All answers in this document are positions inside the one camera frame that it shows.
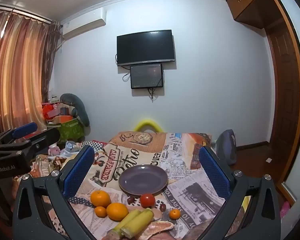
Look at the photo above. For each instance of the large orange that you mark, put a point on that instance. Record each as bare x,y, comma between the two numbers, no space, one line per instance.
100,198
117,211

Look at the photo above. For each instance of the white air conditioner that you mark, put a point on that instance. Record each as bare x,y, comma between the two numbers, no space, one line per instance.
83,23

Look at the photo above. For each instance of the orange-brown curtain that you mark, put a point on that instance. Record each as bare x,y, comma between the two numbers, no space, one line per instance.
17,67

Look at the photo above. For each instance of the wooden overhead cabinet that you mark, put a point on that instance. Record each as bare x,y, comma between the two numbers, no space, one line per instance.
250,2

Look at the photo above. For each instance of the pink plush toy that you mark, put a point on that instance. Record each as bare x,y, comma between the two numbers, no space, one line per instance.
53,150

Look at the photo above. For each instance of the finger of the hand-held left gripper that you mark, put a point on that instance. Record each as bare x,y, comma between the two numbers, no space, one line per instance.
46,137
25,129

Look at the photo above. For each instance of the brown wooden door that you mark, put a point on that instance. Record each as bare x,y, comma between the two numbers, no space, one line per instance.
282,87

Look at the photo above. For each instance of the grey-blue backpack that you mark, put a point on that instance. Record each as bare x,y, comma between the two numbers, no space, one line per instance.
226,146

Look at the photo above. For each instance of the small black wall monitor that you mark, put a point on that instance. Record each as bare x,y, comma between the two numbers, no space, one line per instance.
146,76

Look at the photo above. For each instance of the pile of red boxes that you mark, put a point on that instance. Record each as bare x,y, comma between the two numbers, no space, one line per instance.
50,111

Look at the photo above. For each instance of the printed tablecloth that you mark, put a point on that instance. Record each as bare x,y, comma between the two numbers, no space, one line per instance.
185,160

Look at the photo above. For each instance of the pomelo slice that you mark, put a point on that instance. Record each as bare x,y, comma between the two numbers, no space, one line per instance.
157,228

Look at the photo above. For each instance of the pink item on floor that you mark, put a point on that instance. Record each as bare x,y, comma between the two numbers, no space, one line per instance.
285,208

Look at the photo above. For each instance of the yellow-green corn cob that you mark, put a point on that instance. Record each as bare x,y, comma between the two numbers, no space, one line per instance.
126,221
138,223

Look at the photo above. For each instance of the wardrobe sliding door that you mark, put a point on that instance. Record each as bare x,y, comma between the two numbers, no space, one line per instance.
298,105

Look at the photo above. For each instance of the small mandarin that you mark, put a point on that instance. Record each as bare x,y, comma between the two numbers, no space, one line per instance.
100,212
175,214

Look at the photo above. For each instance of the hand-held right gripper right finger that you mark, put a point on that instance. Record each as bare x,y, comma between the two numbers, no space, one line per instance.
215,172

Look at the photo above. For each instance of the yellow chair back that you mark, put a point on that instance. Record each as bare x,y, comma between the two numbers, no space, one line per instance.
147,122

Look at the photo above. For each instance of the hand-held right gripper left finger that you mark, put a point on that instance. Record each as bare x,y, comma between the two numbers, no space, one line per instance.
77,172

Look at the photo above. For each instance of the black-white checked cloth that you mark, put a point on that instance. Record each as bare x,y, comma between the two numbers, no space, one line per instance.
96,145

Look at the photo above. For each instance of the black wall television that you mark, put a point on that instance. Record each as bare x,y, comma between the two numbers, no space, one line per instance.
146,46

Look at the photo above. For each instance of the red jujube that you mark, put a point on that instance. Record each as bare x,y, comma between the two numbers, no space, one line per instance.
130,200
162,207

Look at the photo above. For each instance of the red tomato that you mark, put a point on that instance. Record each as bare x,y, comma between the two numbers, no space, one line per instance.
147,200

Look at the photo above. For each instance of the grey-blue crumpled item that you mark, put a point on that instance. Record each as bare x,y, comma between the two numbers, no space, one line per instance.
72,146

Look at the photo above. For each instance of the purple plate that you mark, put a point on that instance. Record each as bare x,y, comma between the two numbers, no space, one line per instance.
142,178

